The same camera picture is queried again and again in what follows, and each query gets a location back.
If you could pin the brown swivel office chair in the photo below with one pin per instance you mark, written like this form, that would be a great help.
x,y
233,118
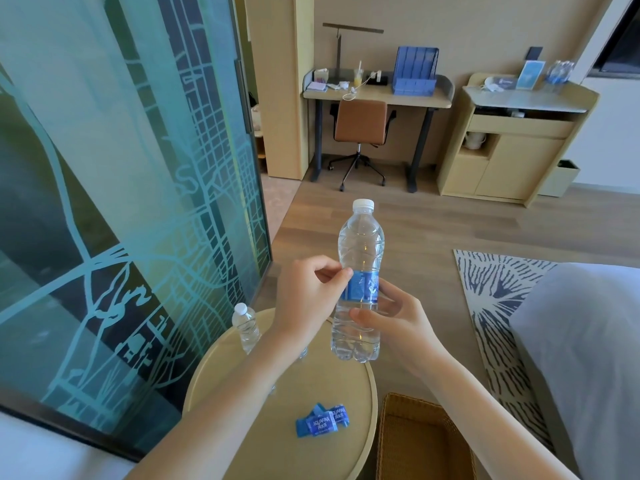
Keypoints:
x,y
361,122

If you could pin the light wooden cabinet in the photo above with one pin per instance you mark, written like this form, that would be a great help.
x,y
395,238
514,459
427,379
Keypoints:
x,y
520,154

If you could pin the person's left thumb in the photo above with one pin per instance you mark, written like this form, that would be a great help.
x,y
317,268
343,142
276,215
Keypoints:
x,y
339,283

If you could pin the blue file organizer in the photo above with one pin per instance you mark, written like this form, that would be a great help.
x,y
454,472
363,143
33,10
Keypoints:
x,y
415,72

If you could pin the clear plastic water bottle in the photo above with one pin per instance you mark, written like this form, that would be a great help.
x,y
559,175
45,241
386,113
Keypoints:
x,y
246,329
361,239

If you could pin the frosted glass map partition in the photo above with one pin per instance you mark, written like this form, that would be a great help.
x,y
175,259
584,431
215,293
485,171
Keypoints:
x,y
110,194

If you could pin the blue bottle label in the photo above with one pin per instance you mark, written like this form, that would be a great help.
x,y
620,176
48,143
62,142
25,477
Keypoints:
x,y
340,413
318,409
316,426

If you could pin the beige tissue box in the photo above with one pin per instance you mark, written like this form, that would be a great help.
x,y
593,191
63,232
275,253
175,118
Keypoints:
x,y
320,76

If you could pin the person's left forearm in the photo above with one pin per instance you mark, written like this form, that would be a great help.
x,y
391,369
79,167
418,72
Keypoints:
x,y
225,409

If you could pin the beige waste bin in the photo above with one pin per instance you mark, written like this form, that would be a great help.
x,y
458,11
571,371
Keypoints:
x,y
559,179

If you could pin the group of small water bottles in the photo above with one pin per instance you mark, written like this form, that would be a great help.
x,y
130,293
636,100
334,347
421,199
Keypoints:
x,y
560,72

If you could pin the person's left hand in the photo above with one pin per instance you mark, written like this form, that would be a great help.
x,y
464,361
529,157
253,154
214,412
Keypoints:
x,y
300,299

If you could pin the person's right forearm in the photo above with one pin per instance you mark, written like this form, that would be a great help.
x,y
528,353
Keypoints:
x,y
495,424

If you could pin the light blue standing card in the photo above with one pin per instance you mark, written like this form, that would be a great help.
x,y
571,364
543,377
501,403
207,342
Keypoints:
x,y
530,74

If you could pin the slim dark desk lamp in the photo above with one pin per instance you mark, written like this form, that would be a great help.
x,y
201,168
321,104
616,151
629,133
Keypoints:
x,y
340,49

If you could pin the white rug with dark stripes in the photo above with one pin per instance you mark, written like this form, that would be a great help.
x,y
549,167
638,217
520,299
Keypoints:
x,y
492,314

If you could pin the wooden desk with black legs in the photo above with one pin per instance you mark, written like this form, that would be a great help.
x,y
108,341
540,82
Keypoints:
x,y
395,98

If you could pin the person's right hand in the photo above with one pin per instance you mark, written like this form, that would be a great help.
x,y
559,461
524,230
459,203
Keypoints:
x,y
405,334

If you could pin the white packet on cabinet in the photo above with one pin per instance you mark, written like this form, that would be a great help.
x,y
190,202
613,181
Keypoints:
x,y
497,84

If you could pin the woven wicker basket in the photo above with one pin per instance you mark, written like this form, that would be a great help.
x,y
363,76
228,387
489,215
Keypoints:
x,y
420,439

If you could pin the person's right thumb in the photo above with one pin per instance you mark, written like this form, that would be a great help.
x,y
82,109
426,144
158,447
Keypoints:
x,y
371,316

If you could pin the black wall screen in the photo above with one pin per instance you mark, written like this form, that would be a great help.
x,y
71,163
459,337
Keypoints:
x,y
622,39

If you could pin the round beige side table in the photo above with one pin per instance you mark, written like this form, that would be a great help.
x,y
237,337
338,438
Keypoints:
x,y
300,394

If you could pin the white electric kettle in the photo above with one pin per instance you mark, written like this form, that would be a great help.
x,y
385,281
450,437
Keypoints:
x,y
474,139

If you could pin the white notepad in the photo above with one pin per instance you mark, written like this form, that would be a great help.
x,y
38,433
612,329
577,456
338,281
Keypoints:
x,y
316,86

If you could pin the drink cup with straw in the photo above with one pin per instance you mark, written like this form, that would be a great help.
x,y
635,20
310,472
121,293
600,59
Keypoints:
x,y
358,77

